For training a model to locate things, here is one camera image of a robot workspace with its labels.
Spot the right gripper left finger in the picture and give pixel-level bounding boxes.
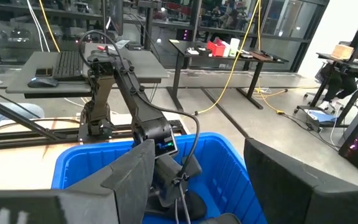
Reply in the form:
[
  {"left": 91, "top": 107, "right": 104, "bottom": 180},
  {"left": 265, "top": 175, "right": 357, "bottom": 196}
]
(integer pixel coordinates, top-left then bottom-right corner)
[{"left": 0, "top": 139, "right": 157, "bottom": 224}]

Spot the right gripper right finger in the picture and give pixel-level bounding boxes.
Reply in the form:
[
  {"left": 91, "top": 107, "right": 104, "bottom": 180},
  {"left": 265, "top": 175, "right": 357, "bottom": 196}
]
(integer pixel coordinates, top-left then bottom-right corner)
[{"left": 243, "top": 138, "right": 358, "bottom": 224}]

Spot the blue plastic bin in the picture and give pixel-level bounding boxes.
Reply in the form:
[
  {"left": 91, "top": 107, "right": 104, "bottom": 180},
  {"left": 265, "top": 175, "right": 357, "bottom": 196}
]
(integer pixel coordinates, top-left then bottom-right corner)
[{"left": 51, "top": 132, "right": 269, "bottom": 224}]

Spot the person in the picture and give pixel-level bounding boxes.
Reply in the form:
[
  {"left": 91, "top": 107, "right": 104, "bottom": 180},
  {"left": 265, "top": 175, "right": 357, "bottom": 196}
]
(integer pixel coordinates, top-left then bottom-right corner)
[
  {"left": 0, "top": 58, "right": 45, "bottom": 135},
  {"left": 317, "top": 52, "right": 358, "bottom": 112}
]

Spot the grey computer desk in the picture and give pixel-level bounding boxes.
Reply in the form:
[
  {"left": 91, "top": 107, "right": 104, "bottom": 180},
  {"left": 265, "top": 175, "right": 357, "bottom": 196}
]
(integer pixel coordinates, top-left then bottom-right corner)
[{"left": 5, "top": 42, "right": 170, "bottom": 99}]

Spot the black computer mouse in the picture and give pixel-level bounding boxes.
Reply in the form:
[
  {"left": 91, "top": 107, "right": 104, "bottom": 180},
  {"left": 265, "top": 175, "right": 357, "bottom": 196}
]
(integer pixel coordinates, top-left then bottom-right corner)
[{"left": 27, "top": 77, "right": 59, "bottom": 89}]

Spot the red plastic box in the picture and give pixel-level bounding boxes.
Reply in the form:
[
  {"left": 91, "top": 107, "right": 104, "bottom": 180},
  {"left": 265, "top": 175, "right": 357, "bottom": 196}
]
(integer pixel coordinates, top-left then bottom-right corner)
[{"left": 206, "top": 40, "right": 227, "bottom": 58}]

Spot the black keyboard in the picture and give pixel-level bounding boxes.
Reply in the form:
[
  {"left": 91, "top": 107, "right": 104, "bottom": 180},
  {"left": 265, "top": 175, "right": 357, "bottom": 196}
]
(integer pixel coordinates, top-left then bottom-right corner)
[{"left": 52, "top": 50, "right": 85, "bottom": 79}]

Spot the white cylinder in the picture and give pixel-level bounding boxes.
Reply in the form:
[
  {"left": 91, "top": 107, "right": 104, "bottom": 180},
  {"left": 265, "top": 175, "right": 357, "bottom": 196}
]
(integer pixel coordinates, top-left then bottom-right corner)
[{"left": 228, "top": 37, "right": 241, "bottom": 58}]

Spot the black standing desk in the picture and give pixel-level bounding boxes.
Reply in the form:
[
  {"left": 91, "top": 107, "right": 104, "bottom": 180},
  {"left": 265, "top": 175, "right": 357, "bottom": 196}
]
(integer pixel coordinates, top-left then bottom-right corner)
[{"left": 293, "top": 51, "right": 358, "bottom": 128}]

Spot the cardboard box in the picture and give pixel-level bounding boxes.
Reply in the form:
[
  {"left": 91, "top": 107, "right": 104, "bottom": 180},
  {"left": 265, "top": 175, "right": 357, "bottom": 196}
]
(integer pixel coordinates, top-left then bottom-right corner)
[{"left": 330, "top": 44, "right": 355, "bottom": 61}]

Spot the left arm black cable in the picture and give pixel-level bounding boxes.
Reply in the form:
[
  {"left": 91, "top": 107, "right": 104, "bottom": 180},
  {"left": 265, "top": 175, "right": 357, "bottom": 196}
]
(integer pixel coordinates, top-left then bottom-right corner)
[{"left": 78, "top": 29, "right": 201, "bottom": 224}]

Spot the yellow extension cable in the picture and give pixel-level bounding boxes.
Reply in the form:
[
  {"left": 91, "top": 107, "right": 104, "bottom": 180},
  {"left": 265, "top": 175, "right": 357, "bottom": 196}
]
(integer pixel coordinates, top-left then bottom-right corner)
[
  {"left": 193, "top": 0, "right": 262, "bottom": 116},
  {"left": 253, "top": 0, "right": 321, "bottom": 115},
  {"left": 38, "top": 0, "right": 61, "bottom": 53}
]

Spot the black-framed glass wall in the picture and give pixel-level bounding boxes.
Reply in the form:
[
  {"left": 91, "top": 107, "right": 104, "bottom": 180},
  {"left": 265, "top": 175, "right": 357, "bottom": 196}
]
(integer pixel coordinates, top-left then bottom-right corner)
[{"left": 0, "top": 0, "right": 331, "bottom": 74}]

